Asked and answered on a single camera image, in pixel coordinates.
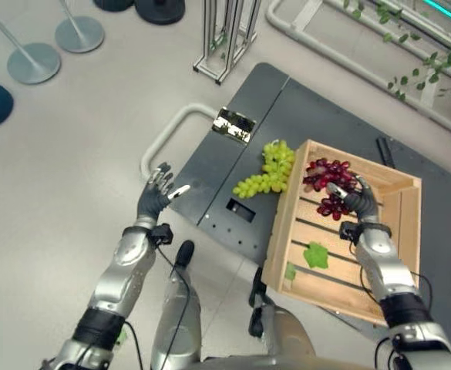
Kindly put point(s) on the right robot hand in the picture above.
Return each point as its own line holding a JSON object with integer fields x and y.
{"x": 365, "y": 203}

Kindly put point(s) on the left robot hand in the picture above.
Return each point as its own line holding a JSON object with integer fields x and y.
{"x": 152, "y": 199}

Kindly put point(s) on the red grape bunch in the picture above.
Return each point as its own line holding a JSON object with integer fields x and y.
{"x": 331, "y": 185}

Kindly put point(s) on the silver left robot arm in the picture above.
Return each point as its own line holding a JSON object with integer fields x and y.
{"x": 105, "y": 293}

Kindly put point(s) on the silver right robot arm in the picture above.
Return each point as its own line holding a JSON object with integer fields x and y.
{"x": 398, "y": 293}

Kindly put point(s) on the black right wrist clamp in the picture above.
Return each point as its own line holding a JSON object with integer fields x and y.
{"x": 350, "y": 230}

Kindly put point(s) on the black wrist clamp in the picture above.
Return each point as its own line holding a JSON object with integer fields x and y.
{"x": 162, "y": 233}
{"x": 350, "y": 230}

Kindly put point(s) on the wooden slatted crate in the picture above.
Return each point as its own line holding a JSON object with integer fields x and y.
{"x": 344, "y": 231}

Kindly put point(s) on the black left wrist clamp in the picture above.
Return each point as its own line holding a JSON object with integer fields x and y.
{"x": 162, "y": 233}

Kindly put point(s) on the dark grey cart platform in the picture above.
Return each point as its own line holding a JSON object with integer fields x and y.
{"x": 325, "y": 162}

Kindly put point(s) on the dark robot left foot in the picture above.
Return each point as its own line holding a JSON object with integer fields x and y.
{"x": 183, "y": 252}

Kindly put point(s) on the dark robot foot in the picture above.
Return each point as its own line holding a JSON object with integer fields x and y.
{"x": 257, "y": 300}
{"x": 183, "y": 252}

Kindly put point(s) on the large green grape leaf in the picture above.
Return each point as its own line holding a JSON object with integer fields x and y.
{"x": 316, "y": 255}

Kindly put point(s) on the green grape bunch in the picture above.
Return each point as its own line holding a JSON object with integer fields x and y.
{"x": 269, "y": 173}

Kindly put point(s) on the small green grape leaf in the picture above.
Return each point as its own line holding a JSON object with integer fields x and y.
{"x": 290, "y": 271}

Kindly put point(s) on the shiny metal plate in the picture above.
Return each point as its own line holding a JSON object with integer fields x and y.
{"x": 233, "y": 125}

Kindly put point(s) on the silver robot left leg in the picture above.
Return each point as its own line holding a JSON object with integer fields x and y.
{"x": 177, "y": 320}

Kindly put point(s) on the silver robot leg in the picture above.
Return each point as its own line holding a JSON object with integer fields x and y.
{"x": 177, "y": 320}
{"x": 287, "y": 335}

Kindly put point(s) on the dark robot right foot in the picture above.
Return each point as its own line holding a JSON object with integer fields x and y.
{"x": 257, "y": 300}

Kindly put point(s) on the grey pipe railing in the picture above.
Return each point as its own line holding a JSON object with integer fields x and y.
{"x": 364, "y": 58}

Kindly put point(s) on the silver robot right leg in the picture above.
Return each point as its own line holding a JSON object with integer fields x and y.
{"x": 287, "y": 335}

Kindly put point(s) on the green vine plant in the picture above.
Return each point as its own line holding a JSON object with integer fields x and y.
{"x": 421, "y": 50}

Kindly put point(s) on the grey round stanchion base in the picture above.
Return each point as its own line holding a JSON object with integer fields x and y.
{"x": 32, "y": 58}
{"x": 79, "y": 32}

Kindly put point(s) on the aluminium frame stand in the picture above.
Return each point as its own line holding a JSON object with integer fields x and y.
{"x": 229, "y": 36}

